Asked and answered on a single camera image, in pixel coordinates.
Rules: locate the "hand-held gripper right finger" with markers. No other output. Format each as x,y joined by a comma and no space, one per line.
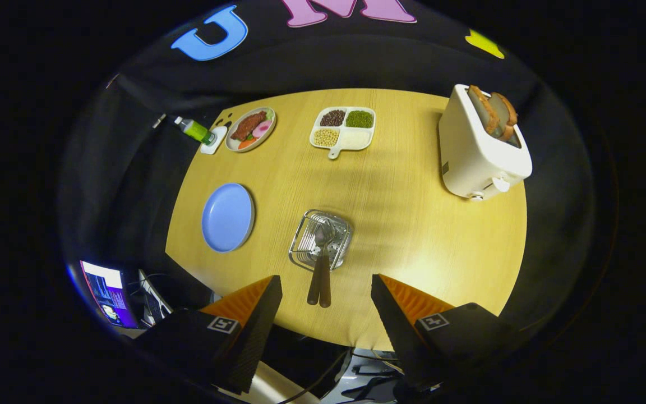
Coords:
398,336

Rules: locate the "white divided bean dish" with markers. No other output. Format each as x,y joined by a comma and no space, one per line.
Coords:
345,134

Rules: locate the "beige plate of food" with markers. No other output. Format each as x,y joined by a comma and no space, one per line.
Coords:
250,130

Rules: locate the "grey metal stand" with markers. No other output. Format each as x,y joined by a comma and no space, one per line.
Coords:
155,297

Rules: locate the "white square coaster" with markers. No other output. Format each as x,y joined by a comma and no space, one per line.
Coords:
215,145

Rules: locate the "blue plate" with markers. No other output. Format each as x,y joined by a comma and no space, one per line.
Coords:
227,219

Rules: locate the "black backdrop cloth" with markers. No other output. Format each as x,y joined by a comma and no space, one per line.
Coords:
300,62

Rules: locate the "white toaster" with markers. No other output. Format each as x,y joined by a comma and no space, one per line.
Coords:
474,163

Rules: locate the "green drink bottle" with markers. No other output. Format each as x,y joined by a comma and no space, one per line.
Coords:
195,131

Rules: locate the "computer monitor screen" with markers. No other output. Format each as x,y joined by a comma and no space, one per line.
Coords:
110,292

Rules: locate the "cream table leg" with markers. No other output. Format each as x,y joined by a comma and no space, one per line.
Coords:
278,387

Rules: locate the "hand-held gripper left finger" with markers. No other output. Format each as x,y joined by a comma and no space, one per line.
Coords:
253,336

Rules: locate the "toasted bread slice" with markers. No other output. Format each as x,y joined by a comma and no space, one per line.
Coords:
483,109
508,115

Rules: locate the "white cloth clip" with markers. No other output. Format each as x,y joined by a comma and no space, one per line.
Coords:
158,120

